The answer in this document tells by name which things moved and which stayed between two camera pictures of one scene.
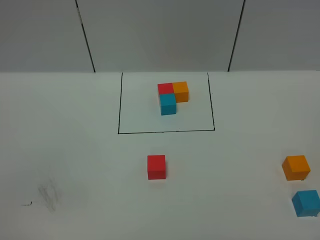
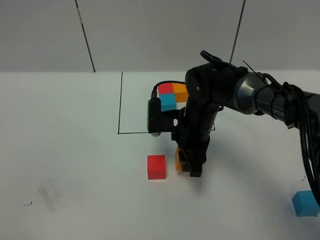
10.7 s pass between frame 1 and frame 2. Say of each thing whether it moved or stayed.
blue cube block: stayed
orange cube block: moved
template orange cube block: stayed
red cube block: stayed
